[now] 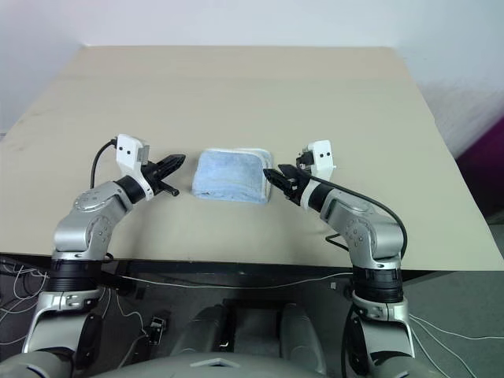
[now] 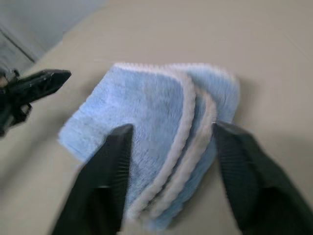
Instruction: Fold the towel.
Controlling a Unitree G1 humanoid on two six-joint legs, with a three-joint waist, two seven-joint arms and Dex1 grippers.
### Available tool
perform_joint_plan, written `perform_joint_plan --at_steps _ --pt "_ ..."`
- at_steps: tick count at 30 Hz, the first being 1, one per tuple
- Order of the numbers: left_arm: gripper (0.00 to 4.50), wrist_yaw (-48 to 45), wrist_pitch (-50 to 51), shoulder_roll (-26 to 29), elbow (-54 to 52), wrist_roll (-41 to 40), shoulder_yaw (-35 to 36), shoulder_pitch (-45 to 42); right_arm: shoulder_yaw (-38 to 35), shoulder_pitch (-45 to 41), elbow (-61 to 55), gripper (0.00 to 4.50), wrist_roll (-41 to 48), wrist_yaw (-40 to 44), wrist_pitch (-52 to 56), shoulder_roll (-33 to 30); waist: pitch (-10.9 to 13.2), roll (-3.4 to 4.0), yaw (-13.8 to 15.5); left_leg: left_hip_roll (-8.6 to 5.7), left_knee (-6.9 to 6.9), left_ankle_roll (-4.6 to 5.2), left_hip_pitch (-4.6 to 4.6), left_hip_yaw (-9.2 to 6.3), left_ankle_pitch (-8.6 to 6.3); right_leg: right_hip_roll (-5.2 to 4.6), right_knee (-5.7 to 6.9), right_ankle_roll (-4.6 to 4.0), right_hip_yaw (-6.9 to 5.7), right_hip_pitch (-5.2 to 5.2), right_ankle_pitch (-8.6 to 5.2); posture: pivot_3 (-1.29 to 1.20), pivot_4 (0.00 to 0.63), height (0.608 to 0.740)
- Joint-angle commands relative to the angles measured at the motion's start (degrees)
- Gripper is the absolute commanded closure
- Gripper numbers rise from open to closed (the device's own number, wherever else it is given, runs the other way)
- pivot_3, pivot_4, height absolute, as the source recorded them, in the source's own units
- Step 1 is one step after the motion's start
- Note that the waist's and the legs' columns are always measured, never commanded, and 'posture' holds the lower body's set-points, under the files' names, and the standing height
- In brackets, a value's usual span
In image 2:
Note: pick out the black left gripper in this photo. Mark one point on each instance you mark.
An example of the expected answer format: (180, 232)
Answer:
(9, 115)

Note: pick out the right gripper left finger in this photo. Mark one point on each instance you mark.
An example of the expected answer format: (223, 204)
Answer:
(97, 186)

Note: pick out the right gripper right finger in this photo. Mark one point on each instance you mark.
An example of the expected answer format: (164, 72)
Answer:
(264, 186)

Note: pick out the light blue towel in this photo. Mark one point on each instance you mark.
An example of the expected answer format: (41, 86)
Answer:
(146, 110)

